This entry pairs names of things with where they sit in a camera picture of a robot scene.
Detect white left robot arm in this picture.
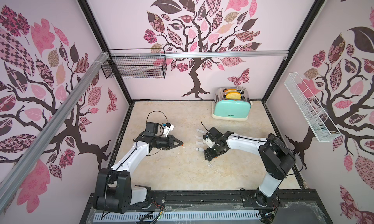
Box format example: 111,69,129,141
93,135,184,214

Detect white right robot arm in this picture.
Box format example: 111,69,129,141
203,127,296,207

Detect mint green toaster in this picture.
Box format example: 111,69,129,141
211,86,253,121

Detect bread slice in toaster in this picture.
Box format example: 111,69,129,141
223,89,242,100

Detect glass spice jar far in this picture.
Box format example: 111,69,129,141
267,133,277,139

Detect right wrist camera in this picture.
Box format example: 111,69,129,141
203,137,214,148

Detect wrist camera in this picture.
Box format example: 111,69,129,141
162,122,174,137
203,137,214,148

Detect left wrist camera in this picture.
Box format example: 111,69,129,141
162,122,174,137

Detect white slotted cable duct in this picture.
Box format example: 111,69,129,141
91,210,261,224

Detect black wire basket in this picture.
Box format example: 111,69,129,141
101,47,167,79

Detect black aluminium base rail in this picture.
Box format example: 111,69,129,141
80,189,332,224

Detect white wire shelf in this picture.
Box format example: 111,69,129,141
283,72,343,142

